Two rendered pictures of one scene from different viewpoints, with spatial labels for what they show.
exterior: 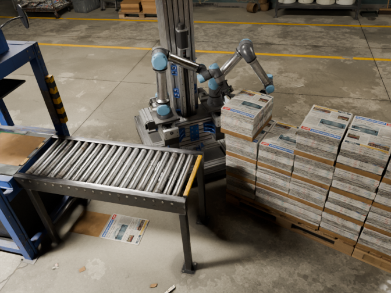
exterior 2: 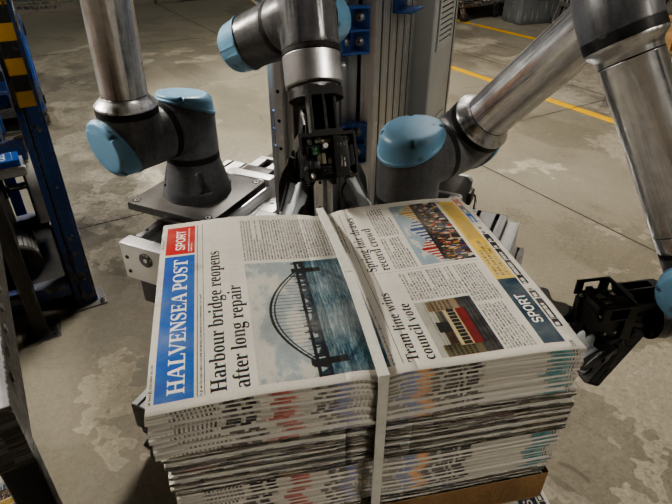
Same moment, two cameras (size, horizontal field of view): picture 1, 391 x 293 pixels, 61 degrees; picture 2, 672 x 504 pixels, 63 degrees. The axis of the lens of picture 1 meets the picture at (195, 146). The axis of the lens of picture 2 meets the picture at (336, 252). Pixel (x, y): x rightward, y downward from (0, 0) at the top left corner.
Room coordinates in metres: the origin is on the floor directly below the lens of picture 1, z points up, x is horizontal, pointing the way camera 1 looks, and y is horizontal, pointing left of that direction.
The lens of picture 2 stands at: (1.94, -0.74, 1.38)
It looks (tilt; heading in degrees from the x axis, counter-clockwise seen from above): 33 degrees down; 42
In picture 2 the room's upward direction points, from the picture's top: straight up
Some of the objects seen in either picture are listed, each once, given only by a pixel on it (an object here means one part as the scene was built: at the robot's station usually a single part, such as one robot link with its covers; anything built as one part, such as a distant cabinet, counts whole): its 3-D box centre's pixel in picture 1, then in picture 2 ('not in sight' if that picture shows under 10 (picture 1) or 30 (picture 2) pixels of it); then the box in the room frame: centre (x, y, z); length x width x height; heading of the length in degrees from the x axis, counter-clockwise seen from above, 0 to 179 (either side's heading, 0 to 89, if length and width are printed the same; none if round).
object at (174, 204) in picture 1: (96, 192); not in sight; (1.72, 0.73, 0.74); 1.34 x 0.05 x 0.12; 73
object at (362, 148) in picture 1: (366, 146); not in sight; (1.78, -1.18, 0.95); 0.38 x 0.29 x 0.23; 145
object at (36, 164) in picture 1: (44, 157); not in sight; (2.13, 1.22, 0.77); 0.47 x 0.05 x 0.05; 163
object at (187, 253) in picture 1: (186, 242); not in sight; (1.53, 0.12, 0.34); 0.06 x 0.06 x 0.68; 73
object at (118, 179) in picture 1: (125, 168); not in sight; (1.92, 0.54, 0.77); 0.47 x 0.05 x 0.05; 163
